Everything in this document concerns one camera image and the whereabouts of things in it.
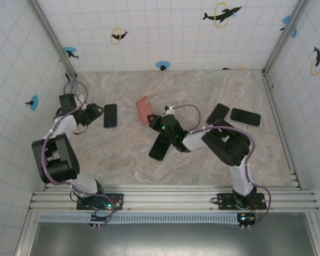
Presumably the black phone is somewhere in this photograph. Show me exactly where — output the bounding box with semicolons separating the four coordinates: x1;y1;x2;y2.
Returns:
230;107;262;127

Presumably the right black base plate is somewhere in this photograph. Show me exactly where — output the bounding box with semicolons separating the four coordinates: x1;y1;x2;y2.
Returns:
218;192;267;211

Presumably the aluminium corner post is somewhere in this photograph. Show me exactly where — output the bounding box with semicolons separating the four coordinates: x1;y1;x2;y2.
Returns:
261;0;310;75
26;0;79;82

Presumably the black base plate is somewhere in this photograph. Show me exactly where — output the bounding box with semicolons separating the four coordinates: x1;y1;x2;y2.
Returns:
218;192;267;211
76;192;125;211

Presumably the grey metal sheet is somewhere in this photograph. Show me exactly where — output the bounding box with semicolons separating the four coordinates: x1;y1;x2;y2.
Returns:
29;221;319;256

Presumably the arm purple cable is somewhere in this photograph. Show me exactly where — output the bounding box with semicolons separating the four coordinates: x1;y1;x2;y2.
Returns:
41;79;116;229
172;104;272;229

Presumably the left black adapter board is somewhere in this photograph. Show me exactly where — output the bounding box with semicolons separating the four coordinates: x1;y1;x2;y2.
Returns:
89;213;115;227

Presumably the right black adapter board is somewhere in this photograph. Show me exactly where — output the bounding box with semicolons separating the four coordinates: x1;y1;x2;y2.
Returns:
237;212;257;226

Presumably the red-wired circuit board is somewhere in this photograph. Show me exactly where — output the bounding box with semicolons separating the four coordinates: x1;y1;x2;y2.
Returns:
106;196;124;210

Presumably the black adapter board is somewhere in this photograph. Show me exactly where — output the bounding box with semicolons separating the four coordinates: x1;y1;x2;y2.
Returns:
89;213;115;227
237;212;257;226

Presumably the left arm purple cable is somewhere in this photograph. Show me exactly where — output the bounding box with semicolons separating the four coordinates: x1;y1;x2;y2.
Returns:
41;79;116;229

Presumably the black smartphone teal edge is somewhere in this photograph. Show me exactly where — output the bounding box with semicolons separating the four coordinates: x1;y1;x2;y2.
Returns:
148;133;174;162

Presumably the white slotted cable duct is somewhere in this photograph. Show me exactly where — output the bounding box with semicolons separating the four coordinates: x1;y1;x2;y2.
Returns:
38;212;242;224

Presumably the aluminium table side rail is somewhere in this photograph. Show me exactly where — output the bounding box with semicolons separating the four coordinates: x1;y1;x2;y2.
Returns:
42;77;81;190
261;69;303;190

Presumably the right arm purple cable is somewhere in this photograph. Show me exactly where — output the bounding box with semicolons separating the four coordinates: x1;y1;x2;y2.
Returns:
172;104;272;229

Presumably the light pink phone case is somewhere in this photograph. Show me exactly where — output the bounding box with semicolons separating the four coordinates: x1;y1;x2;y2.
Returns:
135;96;156;126

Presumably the black smartphone blue edge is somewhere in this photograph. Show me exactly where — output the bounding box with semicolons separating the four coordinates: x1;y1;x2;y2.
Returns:
103;103;118;129

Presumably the aluminium mounting rail beam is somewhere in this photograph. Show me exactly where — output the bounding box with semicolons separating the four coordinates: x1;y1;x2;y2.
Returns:
28;185;320;214

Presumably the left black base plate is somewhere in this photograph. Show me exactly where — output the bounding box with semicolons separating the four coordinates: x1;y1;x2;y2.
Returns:
76;192;125;211

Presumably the left base black cable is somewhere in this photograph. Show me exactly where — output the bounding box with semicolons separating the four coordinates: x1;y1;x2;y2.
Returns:
70;188;83;204

